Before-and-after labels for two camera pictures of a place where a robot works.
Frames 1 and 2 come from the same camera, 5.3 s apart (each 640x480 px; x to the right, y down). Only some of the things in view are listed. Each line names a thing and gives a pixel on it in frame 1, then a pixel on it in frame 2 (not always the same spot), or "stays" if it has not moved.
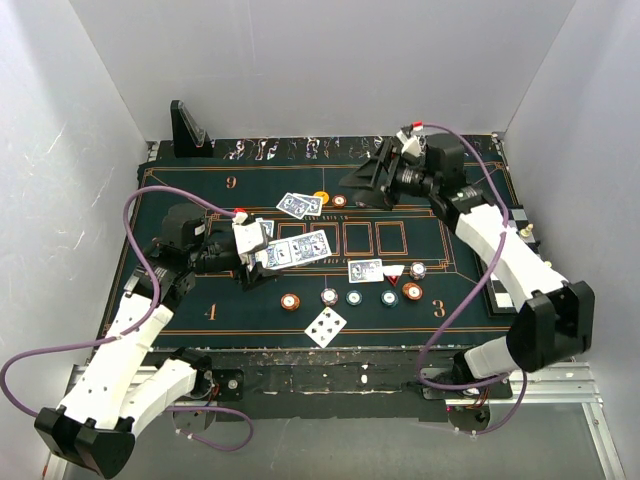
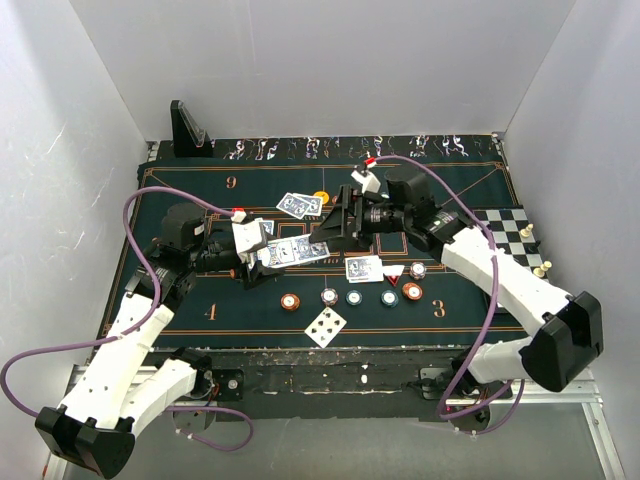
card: x=269 y=226 stays
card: x=363 y=271 stays
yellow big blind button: x=324 y=195 stays
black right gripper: x=367 y=175 → x=334 y=225
